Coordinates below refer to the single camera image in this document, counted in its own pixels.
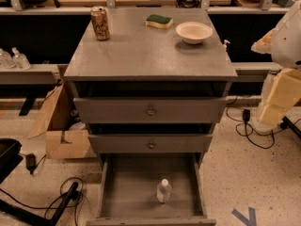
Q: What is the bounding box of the clear plastic water bottle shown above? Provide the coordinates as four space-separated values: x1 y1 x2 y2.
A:
156 179 172 203

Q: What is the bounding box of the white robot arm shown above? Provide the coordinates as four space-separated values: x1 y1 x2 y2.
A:
251 1 301 130

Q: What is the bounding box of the grey wooden drawer cabinet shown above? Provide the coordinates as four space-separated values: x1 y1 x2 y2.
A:
63 7 239 162

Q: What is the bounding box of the grey top drawer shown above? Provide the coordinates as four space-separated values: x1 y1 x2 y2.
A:
74 98 226 124

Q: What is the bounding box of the grey middle drawer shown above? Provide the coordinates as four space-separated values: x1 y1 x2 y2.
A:
88 134 213 153

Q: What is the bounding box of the grey open bottom drawer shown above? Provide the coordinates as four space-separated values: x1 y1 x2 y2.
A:
87 153 216 226

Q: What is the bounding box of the clear pump bottle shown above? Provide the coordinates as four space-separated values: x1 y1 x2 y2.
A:
12 47 31 70
0 48 15 69

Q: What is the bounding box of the white bowl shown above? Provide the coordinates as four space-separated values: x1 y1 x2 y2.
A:
176 22 213 44

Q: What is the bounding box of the green yellow sponge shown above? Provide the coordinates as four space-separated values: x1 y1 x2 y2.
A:
145 14 173 29

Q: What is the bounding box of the small white pump dispenser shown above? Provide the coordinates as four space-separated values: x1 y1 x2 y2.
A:
223 40 230 52

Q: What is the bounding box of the brown cardboard box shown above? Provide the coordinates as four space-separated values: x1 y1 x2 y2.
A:
27 85 96 159

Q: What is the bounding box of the gold drink can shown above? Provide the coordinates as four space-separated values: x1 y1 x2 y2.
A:
91 7 110 40

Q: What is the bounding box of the small black adapter left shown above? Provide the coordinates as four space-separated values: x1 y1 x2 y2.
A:
25 153 37 173

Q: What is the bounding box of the black bin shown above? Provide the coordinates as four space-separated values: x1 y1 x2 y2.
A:
0 138 23 184

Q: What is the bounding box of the black chair base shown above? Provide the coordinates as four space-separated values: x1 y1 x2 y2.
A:
0 181 80 226

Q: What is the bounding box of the black power adapter with cable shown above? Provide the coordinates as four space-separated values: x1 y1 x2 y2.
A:
225 106 283 150

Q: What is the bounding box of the black cable on floor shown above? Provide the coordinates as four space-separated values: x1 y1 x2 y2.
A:
0 176 87 226

